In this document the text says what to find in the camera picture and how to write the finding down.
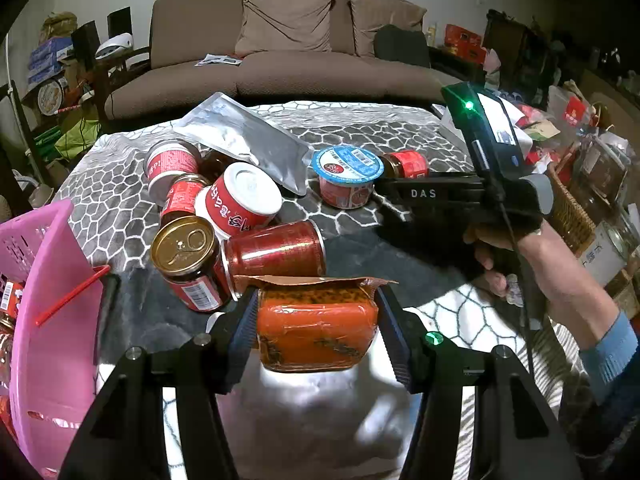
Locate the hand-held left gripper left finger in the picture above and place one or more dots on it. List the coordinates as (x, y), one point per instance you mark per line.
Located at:
(242, 340)

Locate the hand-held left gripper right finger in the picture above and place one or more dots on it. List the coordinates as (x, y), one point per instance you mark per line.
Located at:
(397, 345)

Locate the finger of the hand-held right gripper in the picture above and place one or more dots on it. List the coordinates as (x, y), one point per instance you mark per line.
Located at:
(392, 191)

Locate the red label glass jar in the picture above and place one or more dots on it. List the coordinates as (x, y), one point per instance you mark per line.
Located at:
(410, 164)

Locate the blue lid red cup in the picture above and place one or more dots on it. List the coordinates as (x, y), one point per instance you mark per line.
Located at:
(347, 170)

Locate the orange sauce packet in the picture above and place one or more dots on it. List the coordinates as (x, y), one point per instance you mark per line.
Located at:
(315, 325)

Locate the gold lid sauce jar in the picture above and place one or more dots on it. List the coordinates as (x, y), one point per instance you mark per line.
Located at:
(185, 255)

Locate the pink plastic basket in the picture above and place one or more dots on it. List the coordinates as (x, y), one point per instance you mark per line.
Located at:
(55, 360)

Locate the person's right forearm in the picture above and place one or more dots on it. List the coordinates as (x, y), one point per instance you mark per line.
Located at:
(580, 300)

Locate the person's right hand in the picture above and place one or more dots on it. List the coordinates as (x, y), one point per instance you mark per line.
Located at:
(492, 272)

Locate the brown wicker basket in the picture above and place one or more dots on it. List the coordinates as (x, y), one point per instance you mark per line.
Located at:
(570, 215)

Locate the red metallic can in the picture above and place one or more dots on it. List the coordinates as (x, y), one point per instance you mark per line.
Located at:
(275, 255)

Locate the crumpled silver foil pouch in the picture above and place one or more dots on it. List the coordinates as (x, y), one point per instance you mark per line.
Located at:
(310, 410)

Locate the large glass jar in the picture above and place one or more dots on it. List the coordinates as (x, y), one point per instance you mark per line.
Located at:
(600, 170)

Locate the dark grey cushion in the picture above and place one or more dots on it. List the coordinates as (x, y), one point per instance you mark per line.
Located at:
(402, 47)

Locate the brown sofa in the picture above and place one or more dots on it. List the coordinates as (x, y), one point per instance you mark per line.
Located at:
(300, 80)

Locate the white lid red cup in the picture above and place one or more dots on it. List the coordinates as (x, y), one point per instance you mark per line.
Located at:
(245, 195)

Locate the small red label jar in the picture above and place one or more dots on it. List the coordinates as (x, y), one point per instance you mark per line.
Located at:
(182, 197)

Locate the dark wooden cabinet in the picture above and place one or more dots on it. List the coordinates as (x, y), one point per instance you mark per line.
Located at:
(515, 45)

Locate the red gift box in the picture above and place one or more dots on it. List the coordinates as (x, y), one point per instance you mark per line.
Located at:
(465, 42)

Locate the flat silver foil pouch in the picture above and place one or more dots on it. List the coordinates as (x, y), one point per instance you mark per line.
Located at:
(240, 135)

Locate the tan sofa back cushion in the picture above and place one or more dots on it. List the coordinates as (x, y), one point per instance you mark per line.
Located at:
(387, 15)

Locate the dark brown jar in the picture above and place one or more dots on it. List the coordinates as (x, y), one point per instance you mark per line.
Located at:
(217, 162)

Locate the red plastic stick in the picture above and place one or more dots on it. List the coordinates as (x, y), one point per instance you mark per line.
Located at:
(70, 296)

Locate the red and white cup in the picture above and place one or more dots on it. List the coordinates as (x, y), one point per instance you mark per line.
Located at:
(172, 162)

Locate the tan square cushion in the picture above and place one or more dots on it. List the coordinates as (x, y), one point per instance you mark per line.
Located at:
(287, 20)

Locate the white paper leaflets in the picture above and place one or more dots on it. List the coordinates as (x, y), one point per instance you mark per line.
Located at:
(217, 60)

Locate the green bags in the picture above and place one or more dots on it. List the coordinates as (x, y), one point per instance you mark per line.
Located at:
(75, 140)

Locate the round cookie tin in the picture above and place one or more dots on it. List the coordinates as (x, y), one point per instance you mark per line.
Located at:
(52, 96)

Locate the white dome device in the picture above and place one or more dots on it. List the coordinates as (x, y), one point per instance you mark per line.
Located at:
(114, 45)

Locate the black speaker box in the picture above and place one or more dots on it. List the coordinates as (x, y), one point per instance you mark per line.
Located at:
(120, 20)
(85, 42)

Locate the stack of blue boxes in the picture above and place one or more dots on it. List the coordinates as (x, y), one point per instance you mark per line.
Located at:
(47, 57)

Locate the brown bag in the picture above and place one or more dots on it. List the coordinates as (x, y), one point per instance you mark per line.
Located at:
(59, 25)

